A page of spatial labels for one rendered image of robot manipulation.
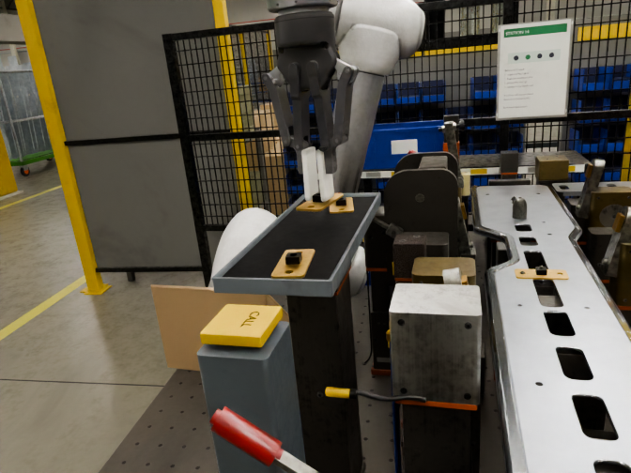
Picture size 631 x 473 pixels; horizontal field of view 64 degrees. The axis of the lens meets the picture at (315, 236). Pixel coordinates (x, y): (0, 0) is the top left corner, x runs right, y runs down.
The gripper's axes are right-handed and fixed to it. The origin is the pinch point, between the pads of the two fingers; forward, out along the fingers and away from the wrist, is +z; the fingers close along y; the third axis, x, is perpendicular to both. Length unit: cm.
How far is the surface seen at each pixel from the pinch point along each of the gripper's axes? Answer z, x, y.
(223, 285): 8.2, -20.2, -2.9
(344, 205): 7.5, 10.8, -1.1
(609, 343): 23.9, 7.1, 37.1
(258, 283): 7.8, -19.4, 1.3
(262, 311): 7.9, -24.7, 5.1
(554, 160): 18, 99, 28
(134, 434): 54, -4, -45
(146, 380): 124, 87, -147
